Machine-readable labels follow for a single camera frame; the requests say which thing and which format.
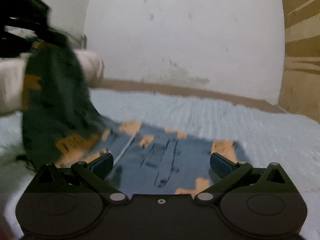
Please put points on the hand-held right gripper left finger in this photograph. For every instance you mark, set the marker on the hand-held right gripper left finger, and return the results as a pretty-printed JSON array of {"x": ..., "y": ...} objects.
[{"x": 103, "y": 165}]

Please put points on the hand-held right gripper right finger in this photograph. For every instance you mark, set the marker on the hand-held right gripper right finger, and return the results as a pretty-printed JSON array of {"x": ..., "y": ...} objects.
[{"x": 220, "y": 165}]

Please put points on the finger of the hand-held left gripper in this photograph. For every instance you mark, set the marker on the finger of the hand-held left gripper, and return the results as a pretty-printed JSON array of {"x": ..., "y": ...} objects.
[{"x": 53, "y": 36}]

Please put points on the blue pants with orange print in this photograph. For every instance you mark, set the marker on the blue pants with orange print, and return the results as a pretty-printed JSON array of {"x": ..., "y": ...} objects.
[{"x": 57, "y": 100}]

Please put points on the grey metal headboard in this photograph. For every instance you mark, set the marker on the grey metal headboard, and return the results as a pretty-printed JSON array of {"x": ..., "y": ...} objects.
[{"x": 83, "y": 41}]

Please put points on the cream rolled comforter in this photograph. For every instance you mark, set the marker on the cream rolled comforter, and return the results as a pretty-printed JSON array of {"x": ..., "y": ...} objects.
[{"x": 88, "y": 65}]

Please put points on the light blue striped blanket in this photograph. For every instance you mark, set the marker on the light blue striped blanket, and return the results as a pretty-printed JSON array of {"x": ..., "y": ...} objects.
[{"x": 250, "y": 130}]

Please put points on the brown wooden bed base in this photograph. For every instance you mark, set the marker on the brown wooden bed base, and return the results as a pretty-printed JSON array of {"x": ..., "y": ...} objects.
[{"x": 200, "y": 92}]

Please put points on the plywood board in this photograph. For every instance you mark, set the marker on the plywood board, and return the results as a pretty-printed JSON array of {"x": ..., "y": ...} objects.
[{"x": 302, "y": 55}]

